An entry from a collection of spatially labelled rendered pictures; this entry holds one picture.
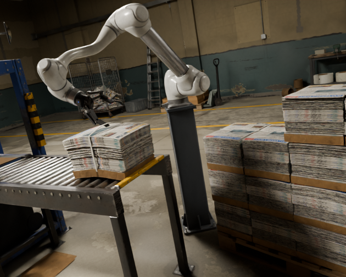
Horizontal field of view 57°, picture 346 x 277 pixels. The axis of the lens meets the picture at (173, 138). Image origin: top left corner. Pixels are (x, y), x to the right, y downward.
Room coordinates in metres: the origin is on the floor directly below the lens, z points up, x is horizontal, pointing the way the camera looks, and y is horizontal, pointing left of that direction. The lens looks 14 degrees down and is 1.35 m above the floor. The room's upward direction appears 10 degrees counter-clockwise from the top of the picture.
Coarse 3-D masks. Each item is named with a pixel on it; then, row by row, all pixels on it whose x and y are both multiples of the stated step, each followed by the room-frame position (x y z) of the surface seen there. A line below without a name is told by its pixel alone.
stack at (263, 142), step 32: (224, 128) 2.13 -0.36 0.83; (256, 128) 1.97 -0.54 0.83; (224, 160) 1.89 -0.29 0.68; (256, 160) 1.71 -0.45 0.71; (288, 160) 1.58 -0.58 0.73; (320, 160) 1.45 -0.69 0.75; (224, 192) 1.92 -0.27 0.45; (256, 192) 1.72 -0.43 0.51; (288, 192) 1.58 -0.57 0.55; (320, 192) 1.45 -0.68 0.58; (224, 224) 1.95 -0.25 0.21; (256, 224) 1.76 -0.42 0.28; (288, 224) 1.59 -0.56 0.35; (288, 256) 1.60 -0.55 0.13; (320, 256) 1.47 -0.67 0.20
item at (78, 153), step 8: (96, 128) 1.81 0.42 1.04; (72, 136) 1.73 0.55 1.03; (80, 136) 1.63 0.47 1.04; (64, 144) 1.67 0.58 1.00; (72, 144) 1.65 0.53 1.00; (80, 144) 1.63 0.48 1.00; (72, 152) 1.66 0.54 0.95; (80, 152) 1.63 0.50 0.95; (72, 160) 1.67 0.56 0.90; (80, 160) 1.64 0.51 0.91; (88, 160) 1.61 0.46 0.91; (80, 168) 1.65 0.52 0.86; (88, 168) 1.62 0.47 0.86
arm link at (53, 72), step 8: (104, 32) 2.01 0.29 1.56; (112, 32) 2.02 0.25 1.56; (96, 40) 1.99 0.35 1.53; (104, 40) 1.99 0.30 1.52; (112, 40) 2.04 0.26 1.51; (80, 48) 1.86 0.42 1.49; (88, 48) 1.90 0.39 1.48; (96, 48) 1.95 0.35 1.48; (64, 56) 1.76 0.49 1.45; (72, 56) 1.79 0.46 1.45; (80, 56) 1.84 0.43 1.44; (40, 64) 1.66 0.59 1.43; (48, 64) 1.65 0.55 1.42; (56, 64) 1.68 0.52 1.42; (64, 64) 1.73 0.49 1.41; (40, 72) 1.65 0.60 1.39; (48, 72) 1.64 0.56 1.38; (56, 72) 1.67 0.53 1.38; (64, 72) 1.72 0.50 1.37; (48, 80) 1.67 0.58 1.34; (56, 80) 1.69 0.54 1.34; (64, 80) 1.74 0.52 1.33; (56, 88) 1.73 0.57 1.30
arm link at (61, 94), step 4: (68, 84) 1.78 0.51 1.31; (48, 88) 1.83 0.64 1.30; (64, 88) 1.76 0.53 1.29; (68, 88) 1.78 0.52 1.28; (52, 92) 1.79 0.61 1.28; (56, 92) 1.76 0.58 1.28; (60, 92) 1.76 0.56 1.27; (64, 92) 1.77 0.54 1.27; (56, 96) 1.80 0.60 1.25; (60, 96) 1.77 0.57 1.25; (64, 96) 1.78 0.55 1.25; (64, 100) 1.80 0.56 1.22
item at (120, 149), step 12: (108, 132) 1.61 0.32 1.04; (120, 132) 1.59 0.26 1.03; (132, 132) 1.58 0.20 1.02; (144, 132) 1.68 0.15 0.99; (96, 144) 1.56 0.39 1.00; (108, 144) 1.52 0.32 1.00; (120, 144) 1.49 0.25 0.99; (132, 144) 1.57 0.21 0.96; (144, 144) 1.66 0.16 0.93; (108, 156) 1.54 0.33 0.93; (120, 156) 1.50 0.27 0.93; (132, 156) 1.56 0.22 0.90; (144, 156) 1.65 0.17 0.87; (108, 168) 1.55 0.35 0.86; (120, 168) 1.51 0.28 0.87
